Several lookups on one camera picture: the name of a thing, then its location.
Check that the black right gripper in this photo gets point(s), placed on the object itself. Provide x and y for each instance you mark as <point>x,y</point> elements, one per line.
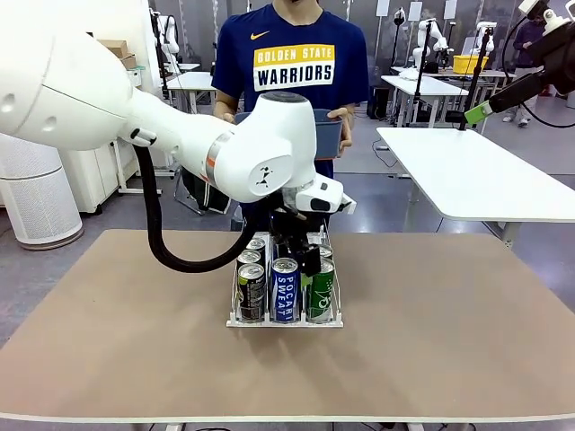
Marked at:
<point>557,58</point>

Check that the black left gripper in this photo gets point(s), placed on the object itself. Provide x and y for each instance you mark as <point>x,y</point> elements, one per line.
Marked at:
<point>287,229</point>

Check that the black Pepsi can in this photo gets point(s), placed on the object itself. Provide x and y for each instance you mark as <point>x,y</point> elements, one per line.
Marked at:
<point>250,292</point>
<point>256,244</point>
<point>249,257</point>

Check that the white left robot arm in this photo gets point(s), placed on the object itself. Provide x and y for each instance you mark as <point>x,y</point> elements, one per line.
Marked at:
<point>90,90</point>

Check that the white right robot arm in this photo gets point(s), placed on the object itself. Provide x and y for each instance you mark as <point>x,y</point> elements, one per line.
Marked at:
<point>561,28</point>

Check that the small white robot arm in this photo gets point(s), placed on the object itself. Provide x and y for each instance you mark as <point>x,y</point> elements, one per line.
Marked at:
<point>427,40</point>
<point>168,40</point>
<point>486,40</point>

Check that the person's left forearm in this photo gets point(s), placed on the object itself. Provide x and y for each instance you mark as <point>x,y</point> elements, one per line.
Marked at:
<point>348,108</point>

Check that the person's right forearm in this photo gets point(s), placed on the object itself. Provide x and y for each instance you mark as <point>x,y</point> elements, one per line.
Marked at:
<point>222,105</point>

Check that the person's left hand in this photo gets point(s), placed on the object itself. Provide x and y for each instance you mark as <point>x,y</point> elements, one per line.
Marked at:
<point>346,130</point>

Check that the person's right hand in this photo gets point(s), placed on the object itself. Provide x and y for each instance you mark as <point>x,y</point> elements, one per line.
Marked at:
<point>227,117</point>

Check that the green soda can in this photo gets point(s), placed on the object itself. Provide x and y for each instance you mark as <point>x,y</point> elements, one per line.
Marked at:
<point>324,251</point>
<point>322,296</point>

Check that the black tripod pole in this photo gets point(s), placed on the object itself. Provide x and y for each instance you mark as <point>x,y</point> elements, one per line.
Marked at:
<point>476,76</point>

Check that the person in purple shirt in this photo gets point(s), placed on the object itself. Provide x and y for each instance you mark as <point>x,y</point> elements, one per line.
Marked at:
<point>525,40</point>

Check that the yellow plastic tub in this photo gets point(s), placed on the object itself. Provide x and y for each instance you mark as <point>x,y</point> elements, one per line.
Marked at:
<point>467,65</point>

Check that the grey plastic stool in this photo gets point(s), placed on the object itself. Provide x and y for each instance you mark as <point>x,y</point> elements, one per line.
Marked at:
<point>236,224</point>

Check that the white lab table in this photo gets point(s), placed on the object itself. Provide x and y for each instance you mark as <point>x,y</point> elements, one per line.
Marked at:
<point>193,81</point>
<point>427,85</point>

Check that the white rounded side table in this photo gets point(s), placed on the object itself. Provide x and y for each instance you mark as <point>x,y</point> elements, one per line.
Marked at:
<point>471,179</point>

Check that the dark green striped jacket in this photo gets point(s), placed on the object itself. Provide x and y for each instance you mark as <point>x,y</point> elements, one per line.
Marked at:
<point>204,197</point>

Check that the black computer tower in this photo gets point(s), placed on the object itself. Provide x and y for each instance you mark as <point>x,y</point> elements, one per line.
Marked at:
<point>379,103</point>

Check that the person in blue shirt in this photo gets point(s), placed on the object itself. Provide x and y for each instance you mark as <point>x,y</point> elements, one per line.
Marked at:
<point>292,58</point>

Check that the large cardboard box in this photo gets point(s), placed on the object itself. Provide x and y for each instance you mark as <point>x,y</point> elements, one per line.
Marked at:
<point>129,63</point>

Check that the white cylindrical air purifier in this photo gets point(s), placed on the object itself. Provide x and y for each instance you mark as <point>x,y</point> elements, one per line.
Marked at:
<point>40,202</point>

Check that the small cardboard box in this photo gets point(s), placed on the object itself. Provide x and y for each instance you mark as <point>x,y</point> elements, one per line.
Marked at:
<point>114,47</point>

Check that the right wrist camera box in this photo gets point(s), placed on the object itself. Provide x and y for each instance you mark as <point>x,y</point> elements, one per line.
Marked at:
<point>530,5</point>

